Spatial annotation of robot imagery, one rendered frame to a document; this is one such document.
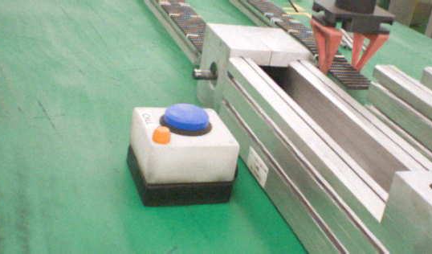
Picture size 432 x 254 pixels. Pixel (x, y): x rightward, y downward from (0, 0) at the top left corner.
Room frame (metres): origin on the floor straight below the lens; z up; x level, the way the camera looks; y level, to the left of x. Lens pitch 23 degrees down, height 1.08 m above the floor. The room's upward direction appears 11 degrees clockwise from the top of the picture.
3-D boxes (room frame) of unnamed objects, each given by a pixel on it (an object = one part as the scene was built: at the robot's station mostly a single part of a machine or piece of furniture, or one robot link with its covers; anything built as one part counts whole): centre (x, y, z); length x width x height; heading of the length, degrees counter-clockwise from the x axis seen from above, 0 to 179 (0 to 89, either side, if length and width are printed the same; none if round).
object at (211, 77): (0.72, 0.03, 0.83); 0.12 x 0.09 x 0.10; 116
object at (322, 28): (0.89, -0.10, 0.84); 0.07 x 0.07 x 0.09; 25
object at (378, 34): (0.90, -0.12, 0.84); 0.07 x 0.07 x 0.09; 25
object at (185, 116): (0.52, 0.06, 0.84); 0.04 x 0.04 x 0.02
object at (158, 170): (0.52, 0.05, 0.81); 0.10 x 0.08 x 0.06; 116
